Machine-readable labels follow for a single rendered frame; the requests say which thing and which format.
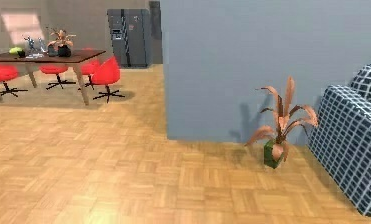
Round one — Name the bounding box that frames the red swivel chair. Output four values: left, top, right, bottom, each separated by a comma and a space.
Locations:
78, 47, 101, 91
38, 64, 77, 91
91, 55, 126, 104
0, 64, 29, 102

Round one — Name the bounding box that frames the dark grey fridge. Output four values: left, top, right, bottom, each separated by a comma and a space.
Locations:
106, 8, 153, 69

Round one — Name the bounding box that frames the brown plant in green pot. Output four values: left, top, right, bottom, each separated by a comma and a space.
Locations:
244, 75, 319, 170

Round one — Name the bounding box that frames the dark wooden dining table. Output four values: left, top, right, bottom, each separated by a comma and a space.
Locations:
0, 49, 107, 107

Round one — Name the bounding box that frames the brown plant in black pot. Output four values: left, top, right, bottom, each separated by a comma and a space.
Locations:
46, 27, 77, 58

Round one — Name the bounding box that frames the silver figurine statue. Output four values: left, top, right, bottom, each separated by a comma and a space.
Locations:
22, 35, 48, 60

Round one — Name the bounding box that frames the blue checked sofa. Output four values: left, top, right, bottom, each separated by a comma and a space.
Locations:
307, 62, 371, 218

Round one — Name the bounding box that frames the green fruit in black bowl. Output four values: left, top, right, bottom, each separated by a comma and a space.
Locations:
8, 46, 27, 58

